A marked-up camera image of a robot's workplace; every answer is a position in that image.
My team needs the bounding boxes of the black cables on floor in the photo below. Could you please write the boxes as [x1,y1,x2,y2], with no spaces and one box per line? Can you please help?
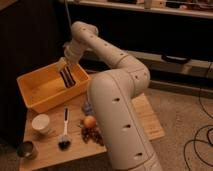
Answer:
[183,61,213,168]

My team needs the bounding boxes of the bunch of dark grapes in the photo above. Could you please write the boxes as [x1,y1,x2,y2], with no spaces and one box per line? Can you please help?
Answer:
[81,128,104,146]

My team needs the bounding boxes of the grey vertical pole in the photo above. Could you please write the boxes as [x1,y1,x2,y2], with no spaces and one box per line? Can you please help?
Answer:
[64,0,72,28]

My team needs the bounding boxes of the metal can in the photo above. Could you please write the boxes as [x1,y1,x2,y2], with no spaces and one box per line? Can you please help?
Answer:
[17,141,38,160]

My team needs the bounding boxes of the yellow plastic tray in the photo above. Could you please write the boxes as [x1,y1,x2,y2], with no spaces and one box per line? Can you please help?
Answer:
[17,63,90,113]

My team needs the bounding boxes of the dark striped eraser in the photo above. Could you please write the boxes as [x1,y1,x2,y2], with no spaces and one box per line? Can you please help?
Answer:
[59,66,76,88]

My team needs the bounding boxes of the wall shelf with clutter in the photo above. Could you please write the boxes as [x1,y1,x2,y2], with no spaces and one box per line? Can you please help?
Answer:
[59,0,213,19]

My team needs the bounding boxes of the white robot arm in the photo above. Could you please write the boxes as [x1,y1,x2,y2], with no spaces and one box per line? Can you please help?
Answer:
[58,21,163,171]

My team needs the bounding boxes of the wooden table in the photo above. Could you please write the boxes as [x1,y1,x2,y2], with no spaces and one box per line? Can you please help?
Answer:
[21,90,164,170]

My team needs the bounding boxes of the blue cloth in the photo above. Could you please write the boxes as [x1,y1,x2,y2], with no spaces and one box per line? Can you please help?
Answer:
[82,101,94,115]

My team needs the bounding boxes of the white paper cup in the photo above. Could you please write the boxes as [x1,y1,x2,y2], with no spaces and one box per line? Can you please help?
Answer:
[31,114,51,135]

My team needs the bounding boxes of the white handled black brush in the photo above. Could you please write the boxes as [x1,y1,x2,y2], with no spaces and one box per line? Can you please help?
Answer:
[58,109,71,150]

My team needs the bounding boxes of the orange round fruit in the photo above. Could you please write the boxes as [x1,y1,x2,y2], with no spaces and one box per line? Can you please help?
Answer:
[83,116,96,128]

